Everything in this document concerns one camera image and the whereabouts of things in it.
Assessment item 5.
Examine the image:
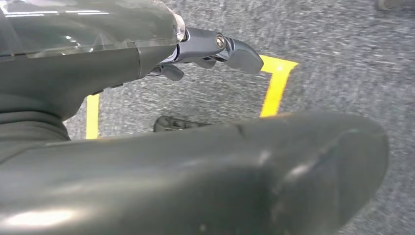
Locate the yellow floor tape square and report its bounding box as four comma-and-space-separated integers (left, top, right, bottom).
86, 54, 299, 140

